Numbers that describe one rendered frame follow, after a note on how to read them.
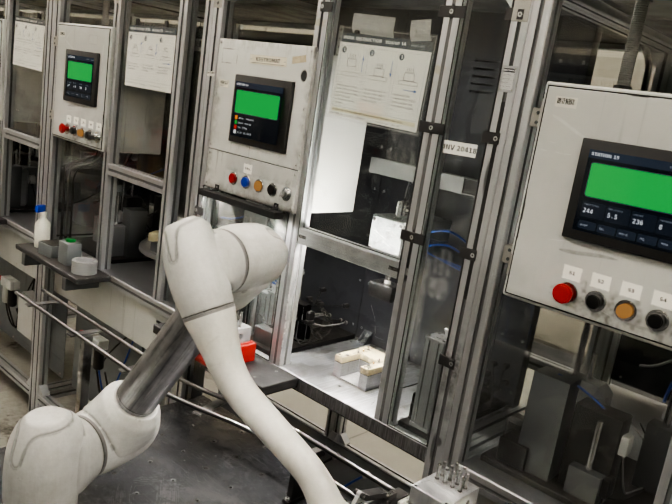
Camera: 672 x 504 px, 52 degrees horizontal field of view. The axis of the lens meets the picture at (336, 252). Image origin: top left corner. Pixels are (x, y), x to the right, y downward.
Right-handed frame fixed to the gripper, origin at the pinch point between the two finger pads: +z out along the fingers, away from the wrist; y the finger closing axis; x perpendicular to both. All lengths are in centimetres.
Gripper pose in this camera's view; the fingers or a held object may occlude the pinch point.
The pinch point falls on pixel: (393, 498)
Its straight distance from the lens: 161.8
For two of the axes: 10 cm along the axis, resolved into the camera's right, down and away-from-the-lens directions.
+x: -7.2, -2.6, 6.4
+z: 6.7, -0.6, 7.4
